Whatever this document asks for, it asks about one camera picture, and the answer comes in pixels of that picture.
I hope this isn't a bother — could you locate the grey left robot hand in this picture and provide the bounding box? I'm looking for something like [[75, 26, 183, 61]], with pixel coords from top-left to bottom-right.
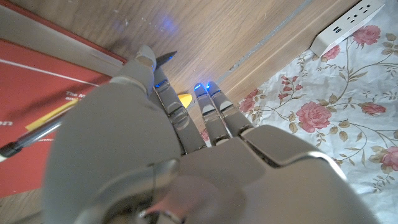
[[42, 45, 380, 224]]

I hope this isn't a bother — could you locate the black mechanical pencil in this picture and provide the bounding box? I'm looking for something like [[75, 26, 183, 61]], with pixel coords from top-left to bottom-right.
[[0, 51, 178, 162]]

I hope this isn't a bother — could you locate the yellow toy banana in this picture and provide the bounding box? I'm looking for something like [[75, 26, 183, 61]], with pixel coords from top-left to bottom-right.
[[177, 93, 193, 109]]

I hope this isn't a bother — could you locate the floral backdrop cloth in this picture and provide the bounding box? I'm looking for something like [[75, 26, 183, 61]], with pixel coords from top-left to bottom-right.
[[198, 0, 398, 224]]

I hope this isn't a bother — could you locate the red hardcover book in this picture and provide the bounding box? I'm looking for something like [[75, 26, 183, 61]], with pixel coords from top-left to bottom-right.
[[0, 0, 128, 198]]

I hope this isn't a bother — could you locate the white power strip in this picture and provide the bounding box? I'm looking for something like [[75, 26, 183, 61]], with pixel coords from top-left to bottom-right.
[[310, 0, 386, 58]]

